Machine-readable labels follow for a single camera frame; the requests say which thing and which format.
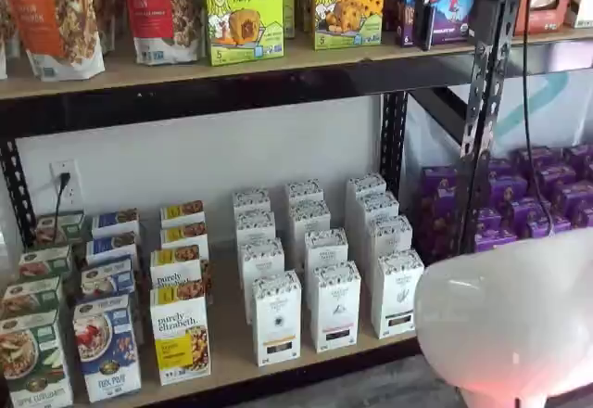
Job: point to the orange label granola bag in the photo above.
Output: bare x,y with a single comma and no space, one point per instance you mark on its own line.
55,18

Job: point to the green oatmeal box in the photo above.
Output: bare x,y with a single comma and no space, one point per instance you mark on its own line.
30,297
62,229
32,361
46,263

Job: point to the red label granola bag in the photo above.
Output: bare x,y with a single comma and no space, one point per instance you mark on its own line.
162,14

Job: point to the white box green strip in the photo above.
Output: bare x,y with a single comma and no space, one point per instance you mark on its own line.
366,185
377,206
389,236
398,297

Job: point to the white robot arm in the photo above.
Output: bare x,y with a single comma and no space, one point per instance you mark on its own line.
509,315

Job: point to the white box yellow strip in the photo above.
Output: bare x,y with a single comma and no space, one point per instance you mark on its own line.
261,259
276,320
255,228
251,201

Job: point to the blue oatmeal box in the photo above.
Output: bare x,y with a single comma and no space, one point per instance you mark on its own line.
116,223
111,246
106,352
107,278

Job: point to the purple blue snack bar box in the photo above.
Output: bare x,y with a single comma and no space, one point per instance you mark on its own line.
451,14

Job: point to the white box pink strip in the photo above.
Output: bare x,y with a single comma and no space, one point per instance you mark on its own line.
304,192
336,306
325,248
309,218

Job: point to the short wooden shelf board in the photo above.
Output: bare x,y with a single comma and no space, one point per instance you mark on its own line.
556,39

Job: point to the white yellow granola box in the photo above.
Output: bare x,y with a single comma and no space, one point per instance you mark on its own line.
183,213
180,334
184,236
173,266

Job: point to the green Bobo's apple pie box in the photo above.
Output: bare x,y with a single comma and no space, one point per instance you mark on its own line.
243,14
289,0

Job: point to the brown cardboard surface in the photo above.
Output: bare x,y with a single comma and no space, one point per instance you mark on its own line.
227,334

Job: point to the yellow Bobo's peanut butter box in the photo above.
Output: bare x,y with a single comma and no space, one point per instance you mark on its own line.
349,4

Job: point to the white wall outlet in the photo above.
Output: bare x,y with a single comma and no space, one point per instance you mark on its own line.
73,185

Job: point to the long wooden shelf board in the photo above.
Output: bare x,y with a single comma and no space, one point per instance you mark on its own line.
185,74

